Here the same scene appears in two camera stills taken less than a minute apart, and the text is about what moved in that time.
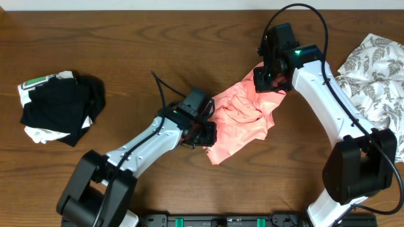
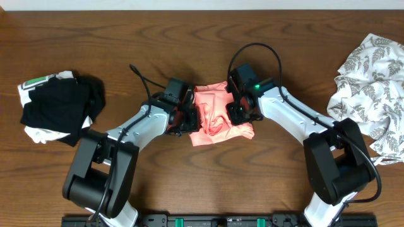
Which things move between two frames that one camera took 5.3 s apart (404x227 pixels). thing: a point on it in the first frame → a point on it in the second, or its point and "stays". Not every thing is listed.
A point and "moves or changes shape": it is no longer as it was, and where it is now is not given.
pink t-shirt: x=242 y=116 moves or changes shape
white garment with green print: x=41 y=135 stays
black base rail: x=240 y=219 stays
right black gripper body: x=266 y=80 → x=238 y=115
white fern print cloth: x=372 y=72 stays
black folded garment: x=64 y=105 stays
